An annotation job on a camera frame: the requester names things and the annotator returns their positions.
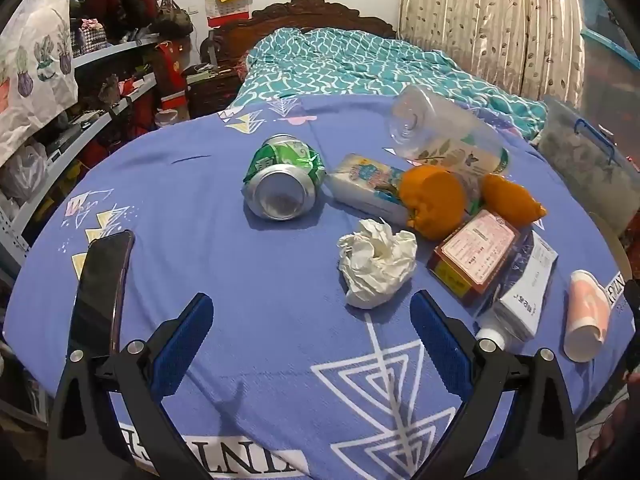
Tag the white squeeze tube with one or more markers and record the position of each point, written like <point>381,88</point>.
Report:
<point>522,290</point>

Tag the dark wooden nightstand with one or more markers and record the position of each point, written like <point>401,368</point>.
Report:
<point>210,91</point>

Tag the crushed green drink can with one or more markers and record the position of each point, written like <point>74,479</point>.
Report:
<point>280,190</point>

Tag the teal patterned quilt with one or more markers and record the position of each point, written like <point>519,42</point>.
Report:
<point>360,60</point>

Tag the clear storage box blue latch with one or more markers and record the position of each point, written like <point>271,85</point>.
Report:
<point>580,165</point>

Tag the white cloth with plant print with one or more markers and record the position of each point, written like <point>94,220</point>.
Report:
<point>35,60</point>

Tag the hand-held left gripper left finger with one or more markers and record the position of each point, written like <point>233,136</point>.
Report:
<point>182,345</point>

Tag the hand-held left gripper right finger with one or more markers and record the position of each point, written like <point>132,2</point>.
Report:
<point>442,345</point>

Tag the white tissue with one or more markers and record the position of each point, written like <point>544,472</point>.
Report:
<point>377,262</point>

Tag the black smartphone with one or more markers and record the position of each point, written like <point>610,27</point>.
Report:
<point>100,290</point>

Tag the grey metal shelf rack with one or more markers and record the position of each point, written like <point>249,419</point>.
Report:
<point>95,125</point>

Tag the red gift bag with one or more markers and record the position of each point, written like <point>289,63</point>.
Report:
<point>167,75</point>

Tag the white plastic bag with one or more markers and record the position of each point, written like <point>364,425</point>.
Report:
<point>22,167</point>

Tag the carved wooden headboard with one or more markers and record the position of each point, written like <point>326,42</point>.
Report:
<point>310,12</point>

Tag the clear storage box teal lid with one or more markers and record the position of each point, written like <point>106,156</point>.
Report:
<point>607,40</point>

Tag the brown handbag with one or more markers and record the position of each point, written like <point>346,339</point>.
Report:
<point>172,19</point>

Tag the pink paper cup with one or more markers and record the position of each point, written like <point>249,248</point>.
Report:
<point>585,315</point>

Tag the round orange peel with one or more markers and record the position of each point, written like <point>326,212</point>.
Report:
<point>435,200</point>

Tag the brown snack packet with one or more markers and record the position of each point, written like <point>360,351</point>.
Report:
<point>475,255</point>

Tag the white sponge packet blue print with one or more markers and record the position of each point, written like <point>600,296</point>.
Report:
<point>360,185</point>

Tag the pointed orange peel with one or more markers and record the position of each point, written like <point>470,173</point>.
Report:
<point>512,197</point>

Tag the clear plastic bottle white label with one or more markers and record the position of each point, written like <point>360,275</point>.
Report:
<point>430,125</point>

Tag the beige leaf-print curtain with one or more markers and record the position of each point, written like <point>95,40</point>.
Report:
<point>480,20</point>

